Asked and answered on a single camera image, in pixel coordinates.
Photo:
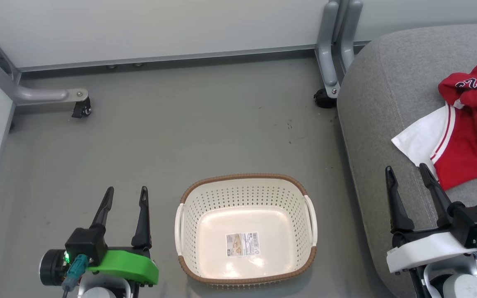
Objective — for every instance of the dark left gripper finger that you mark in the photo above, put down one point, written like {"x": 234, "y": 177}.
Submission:
{"x": 143, "y": 223}
{"x": 104, "y": 211}

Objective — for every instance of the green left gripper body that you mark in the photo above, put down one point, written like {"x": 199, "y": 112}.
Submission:
{"x": 131, "y": 265}

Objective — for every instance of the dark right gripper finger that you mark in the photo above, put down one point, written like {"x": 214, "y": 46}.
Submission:
{"x": 439, "y": 198}
{"x": 398, "y": 207}

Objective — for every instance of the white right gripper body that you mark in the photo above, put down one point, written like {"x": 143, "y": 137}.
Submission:
{"x": 425, "y": 250}

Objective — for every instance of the red and white striped garment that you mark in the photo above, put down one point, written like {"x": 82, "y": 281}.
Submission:
{"x": 454, "y": 153}

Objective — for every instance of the cream perforated laundry basket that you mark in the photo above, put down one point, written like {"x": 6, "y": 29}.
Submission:
{"x": 242, "y": 215}

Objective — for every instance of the grey fabric sofa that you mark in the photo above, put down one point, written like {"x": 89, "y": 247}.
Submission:
{"x": 379, "y": 116}

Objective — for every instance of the white barcode label sticker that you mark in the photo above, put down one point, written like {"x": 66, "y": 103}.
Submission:
{"x": 242, "y": 243}

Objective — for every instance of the small black caster wheel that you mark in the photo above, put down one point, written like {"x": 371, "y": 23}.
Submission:
{"x": 82, "y": 108}

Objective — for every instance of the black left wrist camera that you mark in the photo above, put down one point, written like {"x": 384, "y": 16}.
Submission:
{"x": 83, "y": 244}

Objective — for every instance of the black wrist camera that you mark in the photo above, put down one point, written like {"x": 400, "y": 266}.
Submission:
{"x": 476, "y": 221}
{"x": 83, "y": 244}

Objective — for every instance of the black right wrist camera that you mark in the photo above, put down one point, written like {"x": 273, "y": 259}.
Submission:
{"x": 476, "y": 221}

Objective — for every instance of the grey curved metal frame leg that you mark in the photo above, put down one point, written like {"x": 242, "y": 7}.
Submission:
{"x": 35, "y": 95}

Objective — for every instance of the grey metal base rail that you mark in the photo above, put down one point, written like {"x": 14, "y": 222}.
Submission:
{"x": 172, "y": 57}

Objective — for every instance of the grey upright metal frame leg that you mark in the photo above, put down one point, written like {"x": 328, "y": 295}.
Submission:
{"x": 329, "y": 45}

